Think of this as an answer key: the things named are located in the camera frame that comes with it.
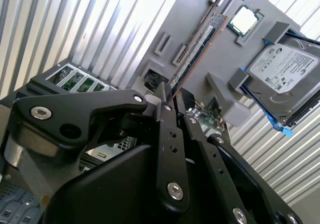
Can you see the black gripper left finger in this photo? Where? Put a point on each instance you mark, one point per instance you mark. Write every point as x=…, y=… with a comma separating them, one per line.
x=75, y=109

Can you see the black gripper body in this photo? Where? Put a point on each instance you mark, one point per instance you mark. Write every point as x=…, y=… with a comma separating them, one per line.
x=112, y=196

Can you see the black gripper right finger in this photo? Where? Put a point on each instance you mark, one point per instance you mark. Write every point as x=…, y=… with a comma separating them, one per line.
x=207, y=159

